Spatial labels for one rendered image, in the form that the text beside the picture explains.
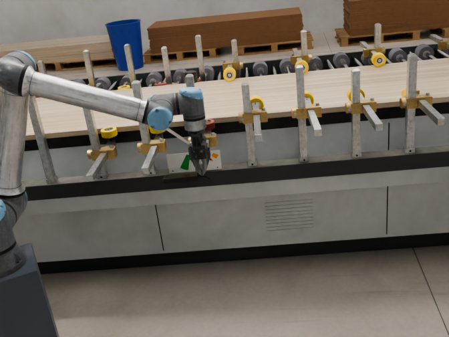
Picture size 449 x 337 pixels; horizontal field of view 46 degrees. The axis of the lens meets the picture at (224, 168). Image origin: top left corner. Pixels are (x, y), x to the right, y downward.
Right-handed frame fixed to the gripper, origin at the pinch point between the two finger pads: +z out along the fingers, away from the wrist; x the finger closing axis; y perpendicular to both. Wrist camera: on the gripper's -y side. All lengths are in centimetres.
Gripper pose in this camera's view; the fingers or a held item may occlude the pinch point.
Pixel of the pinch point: (202, 172)
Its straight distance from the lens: 224.1
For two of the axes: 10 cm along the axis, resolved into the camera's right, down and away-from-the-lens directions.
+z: 1.0, 9.2, 3.8
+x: 9.9, -0.8, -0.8
